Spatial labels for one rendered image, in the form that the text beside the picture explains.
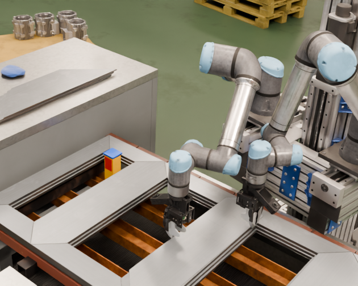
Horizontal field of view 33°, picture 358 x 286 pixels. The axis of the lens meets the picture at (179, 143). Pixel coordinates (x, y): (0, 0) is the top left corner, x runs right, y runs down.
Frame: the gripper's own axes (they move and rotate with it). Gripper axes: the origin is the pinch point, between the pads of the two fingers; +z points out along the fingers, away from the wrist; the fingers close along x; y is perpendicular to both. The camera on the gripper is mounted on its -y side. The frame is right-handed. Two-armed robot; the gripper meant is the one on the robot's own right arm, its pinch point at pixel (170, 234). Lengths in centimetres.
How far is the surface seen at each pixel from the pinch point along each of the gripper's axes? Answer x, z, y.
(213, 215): 20.2, 0.7, 4.8
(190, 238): 3.7, 0.8, 6.1
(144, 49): 282, 85, -260
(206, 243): 5.3, 0.8, 12.5
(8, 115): -8, -22, -81
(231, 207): 29.1, 0.7, 7.2
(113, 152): 23, -3, -51
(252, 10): 425, 70, -227
